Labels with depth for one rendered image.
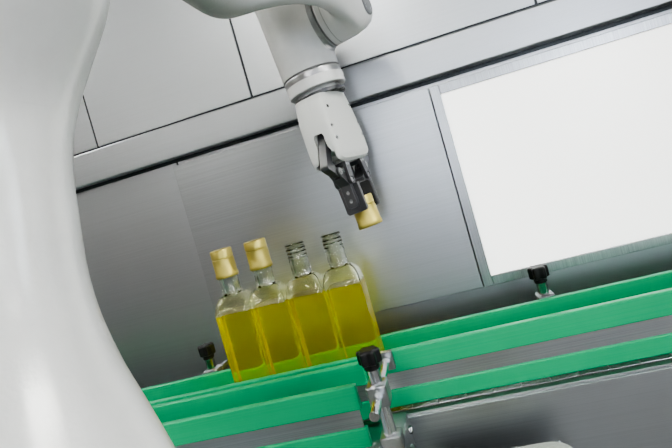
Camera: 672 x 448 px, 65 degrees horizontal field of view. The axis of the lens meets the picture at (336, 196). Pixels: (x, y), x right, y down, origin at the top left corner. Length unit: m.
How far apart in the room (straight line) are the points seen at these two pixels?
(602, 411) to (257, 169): 0.63
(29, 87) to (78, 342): 0.15
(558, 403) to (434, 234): 0.31
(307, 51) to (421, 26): 0.27
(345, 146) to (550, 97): 0.36
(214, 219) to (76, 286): 0.63
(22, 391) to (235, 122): 0.70
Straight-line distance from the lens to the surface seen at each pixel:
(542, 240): 0.91
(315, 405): 0.71
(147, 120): 1.05
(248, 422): 0.75
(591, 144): 0.92
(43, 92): 0.37
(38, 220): 0.35
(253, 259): 0.80
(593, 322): 0.78
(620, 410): 0.81
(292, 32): 0.74
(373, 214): 0.73
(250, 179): 0.94
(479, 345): 0.77
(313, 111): 0.71
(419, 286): 0.91
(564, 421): 0.80
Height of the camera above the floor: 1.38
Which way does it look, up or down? 1 degrees down
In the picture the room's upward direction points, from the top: 16 degrees counter-clockwise
